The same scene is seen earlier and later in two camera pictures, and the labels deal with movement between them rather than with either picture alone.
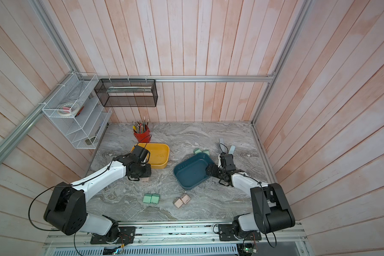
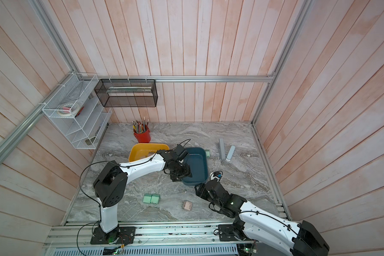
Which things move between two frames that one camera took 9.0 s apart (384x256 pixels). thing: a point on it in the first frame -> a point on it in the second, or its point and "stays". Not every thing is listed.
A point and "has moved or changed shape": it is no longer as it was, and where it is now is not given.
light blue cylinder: x=232 y=150 stays
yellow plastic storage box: x=159 y=154 stays
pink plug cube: x=177 y=203 -> x=187 y=205
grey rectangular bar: x=222 y=141 stays
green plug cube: x=147 y=198 stays
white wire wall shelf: x=73 y=108 stays
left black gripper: x=148 y=173 -> x=185 y=173
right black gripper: x=214 y=173 -> x=202 y=191
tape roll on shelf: x=69 y=109 stays
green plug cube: x=155 y=198 stays
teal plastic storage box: x=192 y=172 has moved or changed shape
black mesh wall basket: x=127 y=93 stays
